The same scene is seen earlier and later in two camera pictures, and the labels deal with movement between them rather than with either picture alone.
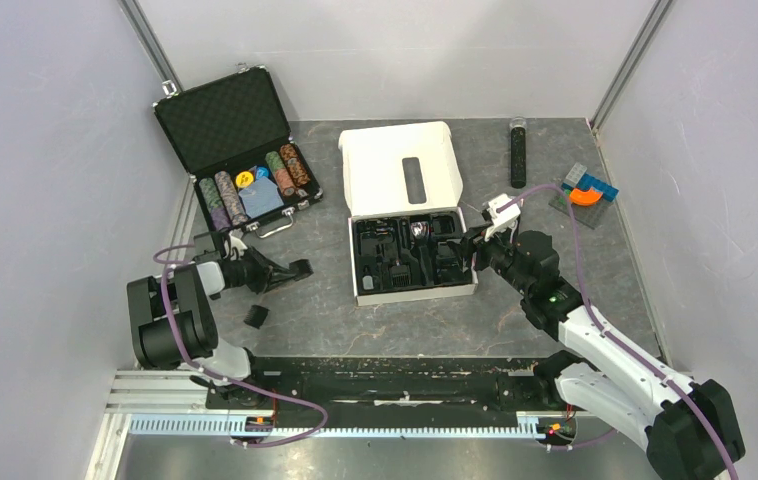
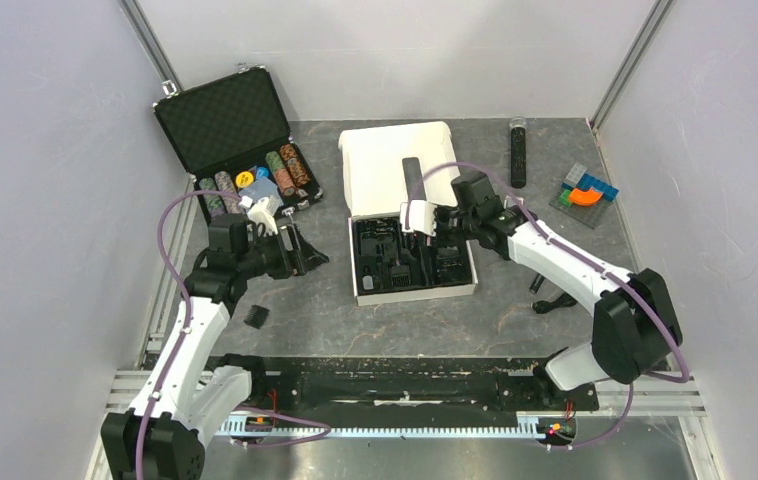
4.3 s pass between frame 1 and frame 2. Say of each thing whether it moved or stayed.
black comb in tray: stayed
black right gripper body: moved
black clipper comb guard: stayed
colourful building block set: stayed
